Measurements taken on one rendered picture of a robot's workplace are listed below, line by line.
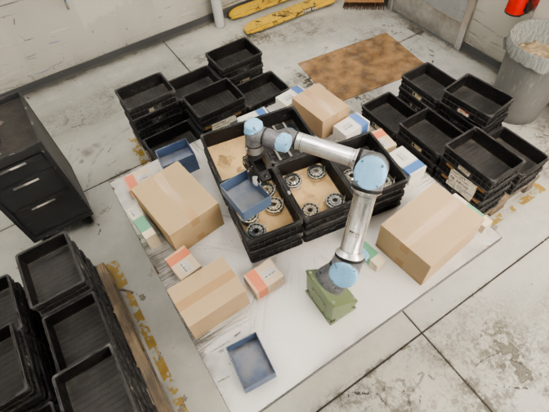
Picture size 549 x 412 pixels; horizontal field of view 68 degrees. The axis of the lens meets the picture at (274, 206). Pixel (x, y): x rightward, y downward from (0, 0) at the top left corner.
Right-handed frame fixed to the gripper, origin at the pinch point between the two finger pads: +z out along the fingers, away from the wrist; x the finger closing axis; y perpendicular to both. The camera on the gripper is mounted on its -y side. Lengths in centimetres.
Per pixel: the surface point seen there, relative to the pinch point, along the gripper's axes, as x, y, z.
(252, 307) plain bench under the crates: 24, -33, 44
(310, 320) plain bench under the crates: 4, -53, 43
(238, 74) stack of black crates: -72, 159, 60
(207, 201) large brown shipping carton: 18.5, 22.3, 24.0
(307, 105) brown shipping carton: -69, 57, 22
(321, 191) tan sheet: -37.7, -1.6, 27.0
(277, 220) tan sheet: -8.2, -4.0, 29.1
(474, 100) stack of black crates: -199, 24, 49
